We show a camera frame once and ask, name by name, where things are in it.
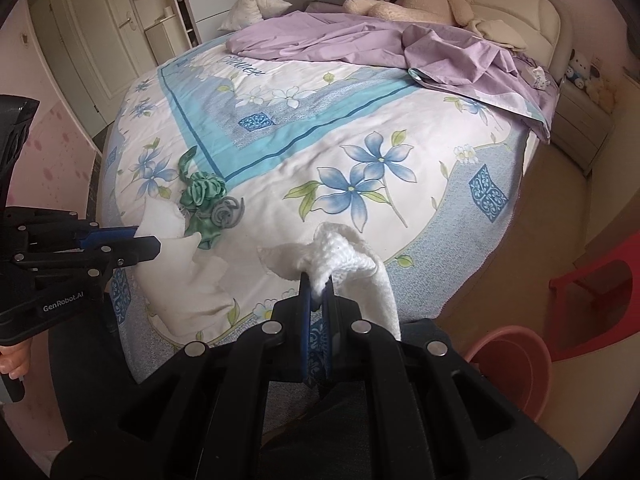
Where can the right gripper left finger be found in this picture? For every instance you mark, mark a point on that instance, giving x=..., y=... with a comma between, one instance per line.
x=198, y=416

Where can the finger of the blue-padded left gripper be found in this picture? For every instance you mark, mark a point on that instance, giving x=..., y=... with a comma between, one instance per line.
x=127, y=252
x=106, y=236

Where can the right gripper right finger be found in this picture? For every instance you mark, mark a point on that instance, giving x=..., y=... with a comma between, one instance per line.
x=430, y=414

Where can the white knitted cloth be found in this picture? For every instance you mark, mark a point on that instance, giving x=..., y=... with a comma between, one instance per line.
x=339, y=255

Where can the white tissue paper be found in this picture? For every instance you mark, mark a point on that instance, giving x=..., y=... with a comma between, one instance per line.
x=183, y=289

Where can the pink plastic trash bucket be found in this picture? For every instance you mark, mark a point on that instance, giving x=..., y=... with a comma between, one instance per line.
x=517, y=362

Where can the person's left hand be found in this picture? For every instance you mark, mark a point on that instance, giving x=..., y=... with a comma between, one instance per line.
x=15, y=360

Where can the green ribbon flower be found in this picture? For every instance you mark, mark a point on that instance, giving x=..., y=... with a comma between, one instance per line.
x=203, y=192

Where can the floral blue white bedspread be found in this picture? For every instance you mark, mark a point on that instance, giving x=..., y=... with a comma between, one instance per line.
x=428, y=179

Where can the red plastic stool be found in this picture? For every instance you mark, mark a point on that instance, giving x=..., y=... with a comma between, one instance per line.
x=596, y=305

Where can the white door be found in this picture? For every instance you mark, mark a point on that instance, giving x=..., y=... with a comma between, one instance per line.
x=95, y=50

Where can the white shelf unit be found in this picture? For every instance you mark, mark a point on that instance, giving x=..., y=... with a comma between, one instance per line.
x=167, y=27

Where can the white pillow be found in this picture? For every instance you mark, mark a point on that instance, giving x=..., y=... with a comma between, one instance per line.
x=249, y=12

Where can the cream built-in cabinet desk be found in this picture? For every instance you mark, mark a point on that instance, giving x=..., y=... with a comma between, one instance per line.
x=613, y=205

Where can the beige nightstand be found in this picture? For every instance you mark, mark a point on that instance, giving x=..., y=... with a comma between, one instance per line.
x=579, y=128

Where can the purple bed sheet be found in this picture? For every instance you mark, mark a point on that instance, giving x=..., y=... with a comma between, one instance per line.
x=438, y=57

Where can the tan small plush bear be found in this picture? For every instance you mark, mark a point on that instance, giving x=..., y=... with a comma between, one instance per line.
x=600, y=91

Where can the white blue plush toy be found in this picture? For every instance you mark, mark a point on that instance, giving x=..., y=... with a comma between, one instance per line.
x=580, y=71

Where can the large cream teddy bear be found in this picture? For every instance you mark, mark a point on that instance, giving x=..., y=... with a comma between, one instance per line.
x=445, y=12

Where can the cream padded headboard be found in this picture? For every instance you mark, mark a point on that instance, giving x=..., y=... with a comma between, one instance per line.
x=545, y=26

